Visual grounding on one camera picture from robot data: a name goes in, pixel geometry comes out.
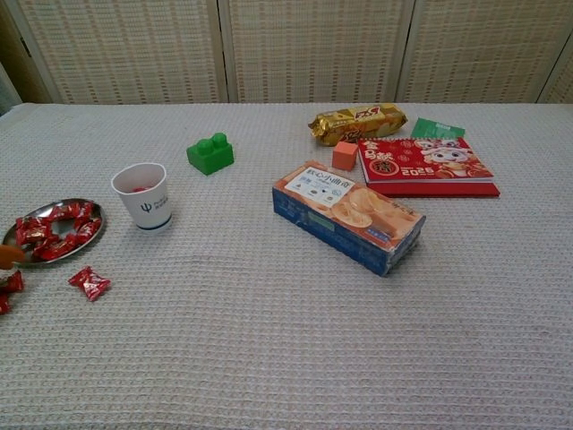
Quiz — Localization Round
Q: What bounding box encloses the gold biscuit packet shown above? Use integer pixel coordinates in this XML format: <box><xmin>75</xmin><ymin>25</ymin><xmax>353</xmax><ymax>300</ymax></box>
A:
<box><xmin>307</xmin><ymin>102</ymin><xmax>409</xmax><ymax>147</ymax></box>

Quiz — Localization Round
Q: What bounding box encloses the orange blue cookie box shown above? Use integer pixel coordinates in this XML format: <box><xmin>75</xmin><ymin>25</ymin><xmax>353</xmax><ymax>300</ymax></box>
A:
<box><xmin>271</xmin><ymin>160</ymin><xmax>427</xmax><ymax>278</ymax></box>

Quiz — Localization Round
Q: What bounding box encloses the woven folding screen panel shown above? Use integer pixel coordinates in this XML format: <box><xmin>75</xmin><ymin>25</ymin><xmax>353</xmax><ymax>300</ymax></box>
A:
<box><xmin>218</xmin><ymin>0</ymin><xmax>415</xmax><ymax>105</ymax></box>
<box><xmin>396</xmin><ymin>0</ymin><xmax>573</xmax><ymax>105</ymax></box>
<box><xmin>8</xmin><ymin>0</ymin><xmax>229</xmax><ymax>105</ymax></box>
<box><xmin>536</xmin><ymin>39</ymin><xmax>573</xmax><ymax>105</ymax></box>

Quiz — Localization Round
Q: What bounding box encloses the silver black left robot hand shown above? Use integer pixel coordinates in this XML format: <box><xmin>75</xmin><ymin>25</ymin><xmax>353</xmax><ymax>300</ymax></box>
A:
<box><xmin>0</xmin><ymin>244</ymin><xmax>27</xmax><ymax>270</ymax></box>

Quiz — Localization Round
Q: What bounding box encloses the white paper cup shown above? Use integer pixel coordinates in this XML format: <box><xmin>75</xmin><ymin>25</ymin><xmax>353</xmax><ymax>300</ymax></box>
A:
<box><xmin>110</xmin><ymin>161</ymin><xmax>174</xmax><ymax>235</ymax></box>

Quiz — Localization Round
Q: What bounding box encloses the green toy building brick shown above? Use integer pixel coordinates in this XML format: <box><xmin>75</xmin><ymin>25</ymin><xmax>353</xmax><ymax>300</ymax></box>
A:
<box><xmin>186</xmin><ymin>132</ymin><xmax>235</xmax><ymax>177</ymax></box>

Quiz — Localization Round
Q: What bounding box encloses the green foil sachet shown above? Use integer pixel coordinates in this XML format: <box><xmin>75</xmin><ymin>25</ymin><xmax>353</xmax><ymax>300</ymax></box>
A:
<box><xmin>410</xmin><ymin>116</ymin><xmax>466</xmax><ymax>141</ymax></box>

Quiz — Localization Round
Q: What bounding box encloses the white woven tablecloth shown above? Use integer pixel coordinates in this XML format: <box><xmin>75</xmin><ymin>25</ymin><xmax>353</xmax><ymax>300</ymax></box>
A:
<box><xmin>0</xmin><ymin>102</ymin><xmax>573</xmax><ymax>430</ymax></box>

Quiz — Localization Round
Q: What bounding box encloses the red desk calendar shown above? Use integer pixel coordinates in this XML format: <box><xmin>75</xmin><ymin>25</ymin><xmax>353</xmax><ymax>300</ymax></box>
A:
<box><xmin>356</xmin><ymin>136</ymin><xmax>501</xmax><ymax>199</ymax></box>

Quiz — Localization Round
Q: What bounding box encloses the brown screen panel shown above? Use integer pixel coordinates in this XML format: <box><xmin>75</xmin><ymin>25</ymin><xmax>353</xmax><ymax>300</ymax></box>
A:
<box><xmin>0</xmin><ymin>0</ymin><xmax>50</xmax><ymax>108</ymax></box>

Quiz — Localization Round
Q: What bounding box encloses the small orange cube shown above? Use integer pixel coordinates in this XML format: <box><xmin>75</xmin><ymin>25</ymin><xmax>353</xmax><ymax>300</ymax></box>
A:
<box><xmin>331</xmin><ymin>141</ymin><xmax>359</xmax><ymax>172</ymax></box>

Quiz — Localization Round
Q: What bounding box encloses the round silver metal plate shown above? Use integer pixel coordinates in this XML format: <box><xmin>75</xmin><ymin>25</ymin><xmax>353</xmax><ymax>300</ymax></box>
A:
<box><xmin>2</xmin><ymin>198</ymin><xmax>107</xmax><ymax>269</ymax></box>

